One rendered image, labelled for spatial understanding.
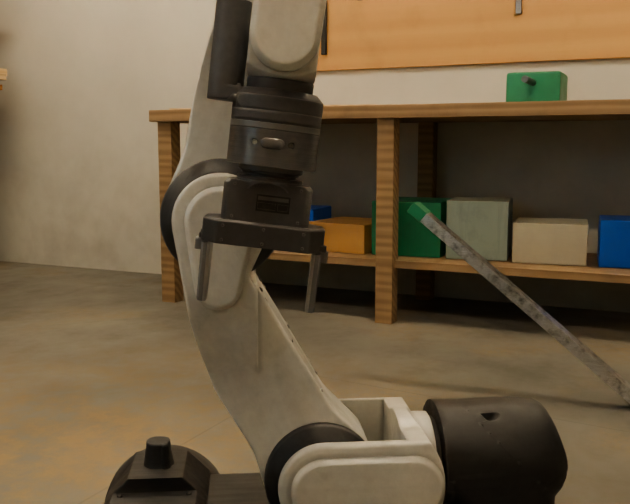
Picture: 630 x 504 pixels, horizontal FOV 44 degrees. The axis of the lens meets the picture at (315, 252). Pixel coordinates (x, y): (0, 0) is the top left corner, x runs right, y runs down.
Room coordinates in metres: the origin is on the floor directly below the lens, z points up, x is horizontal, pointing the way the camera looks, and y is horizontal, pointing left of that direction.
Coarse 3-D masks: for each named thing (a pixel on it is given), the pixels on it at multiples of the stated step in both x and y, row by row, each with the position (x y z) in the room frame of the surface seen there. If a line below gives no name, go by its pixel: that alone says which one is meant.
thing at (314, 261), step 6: (312, 258) 0.76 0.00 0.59; (318, 258) 0.76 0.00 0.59; (324, 258) 0.77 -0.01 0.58; (312, 264) 0.76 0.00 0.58; (318, 264) 0.76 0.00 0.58; (312, 270) 0.76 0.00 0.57; (318, 270) 0.76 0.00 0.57; (312, 276) 0.76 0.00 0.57; (318, 276) 0.76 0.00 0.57; (312, 282) 0.76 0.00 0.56; (312, 288) 0.76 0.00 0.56; (306, 294) 0.78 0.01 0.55; (312, 294) 0.76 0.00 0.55; (306, 300) 0.77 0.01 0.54; (312, 300) 0.76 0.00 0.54; (306, 306) 0.76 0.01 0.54; (312, 306) 0.76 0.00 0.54; (306, 312) 0.77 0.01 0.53; (312, 312) 0.77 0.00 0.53
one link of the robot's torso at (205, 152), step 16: (208, 48) 0.92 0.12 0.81; (208, 64) 0.93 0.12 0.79; (192, 112) 0.93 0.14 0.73; (208, 112) 0.93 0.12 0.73; (224, 112) 0.93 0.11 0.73; (192, 128) 0.93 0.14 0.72; (208, 128) 0.93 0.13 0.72; (224, 128) 0.93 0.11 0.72; (192, 144) 0.93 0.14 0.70; (208, 144) 0.93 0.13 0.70; (224, 144) 0.93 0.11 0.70; (192, 160) 0.93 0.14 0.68; (208, 160) 0.92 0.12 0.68; (224, 160) 0.92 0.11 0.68; (176, 176) 0.93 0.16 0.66; (192, 176) 0.91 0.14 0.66; (176, 192) 0.91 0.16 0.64; (160, 224) 0.92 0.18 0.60; (176, 256) 0.92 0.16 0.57
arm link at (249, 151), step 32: (256, 128) 0.73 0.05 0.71; (288, 128) 0.73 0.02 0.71; (256, 160) 0.73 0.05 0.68; (288, 160) 0.73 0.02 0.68; (224, 192) 0.75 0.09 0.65; (256, 192) 0.75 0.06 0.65; (288, 192) 0.75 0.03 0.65; (224, 224) 0.75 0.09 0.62; (256, 224) 0.75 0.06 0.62; (288, 224) 0.75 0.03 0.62
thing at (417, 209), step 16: (416, 208) 2.24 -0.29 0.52; (432, 224) 2.22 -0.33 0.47; (448, 240) 2.20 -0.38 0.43; (464, 256) 2.18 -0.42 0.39; (480, 256) 2.20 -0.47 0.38; (480, 272) 2.16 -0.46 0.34; (496, 272) 2.16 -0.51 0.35; (512, 288) 2.13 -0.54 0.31; (528, 304) 2.11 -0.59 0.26; (544, 320) 2.09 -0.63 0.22; (560, 336) 2.07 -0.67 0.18; (576, 352) 2.06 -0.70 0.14; (592, 352) 2.08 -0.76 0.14; (592, 368) 2.04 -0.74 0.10; (608, 368) 2.04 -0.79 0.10; (608, 384) 2.02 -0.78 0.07; (624, 384) 2.01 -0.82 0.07
